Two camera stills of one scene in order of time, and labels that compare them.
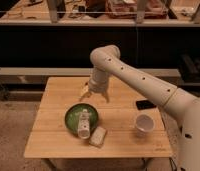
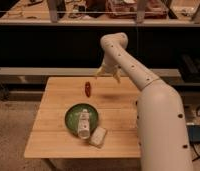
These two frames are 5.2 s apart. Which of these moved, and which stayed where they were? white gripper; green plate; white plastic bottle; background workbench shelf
Moved: white gripper
Stayed: background workbench shelf; white plastic bottle; green plate
